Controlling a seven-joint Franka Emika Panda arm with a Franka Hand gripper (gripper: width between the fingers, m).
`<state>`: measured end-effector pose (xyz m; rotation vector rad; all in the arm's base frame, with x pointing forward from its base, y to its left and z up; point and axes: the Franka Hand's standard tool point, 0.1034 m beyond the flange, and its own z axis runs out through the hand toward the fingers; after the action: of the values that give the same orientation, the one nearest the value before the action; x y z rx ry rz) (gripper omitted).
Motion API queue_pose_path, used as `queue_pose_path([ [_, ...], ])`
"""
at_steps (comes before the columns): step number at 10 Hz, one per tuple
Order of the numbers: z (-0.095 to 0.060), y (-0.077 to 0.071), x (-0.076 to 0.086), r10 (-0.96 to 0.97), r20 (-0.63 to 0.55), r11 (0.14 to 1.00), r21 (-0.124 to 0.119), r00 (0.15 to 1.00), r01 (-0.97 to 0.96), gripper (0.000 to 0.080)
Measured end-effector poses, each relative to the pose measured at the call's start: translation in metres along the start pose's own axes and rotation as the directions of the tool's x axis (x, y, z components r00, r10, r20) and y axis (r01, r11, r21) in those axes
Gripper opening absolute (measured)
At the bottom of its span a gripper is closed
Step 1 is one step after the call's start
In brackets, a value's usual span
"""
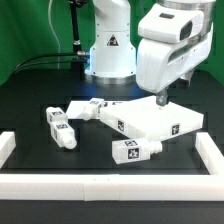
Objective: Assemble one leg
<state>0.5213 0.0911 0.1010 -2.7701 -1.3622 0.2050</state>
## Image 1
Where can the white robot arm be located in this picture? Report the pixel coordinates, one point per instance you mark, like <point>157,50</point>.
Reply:
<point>113,59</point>

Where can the white marker sheet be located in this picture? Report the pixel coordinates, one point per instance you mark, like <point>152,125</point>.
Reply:
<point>76,108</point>

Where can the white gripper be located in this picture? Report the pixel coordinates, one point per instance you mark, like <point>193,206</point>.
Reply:
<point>176,37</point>

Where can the white square table top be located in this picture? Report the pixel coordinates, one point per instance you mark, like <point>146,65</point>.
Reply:
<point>143,118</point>

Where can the white U-shaped fence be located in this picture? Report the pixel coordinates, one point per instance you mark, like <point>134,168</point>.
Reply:
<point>209,187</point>

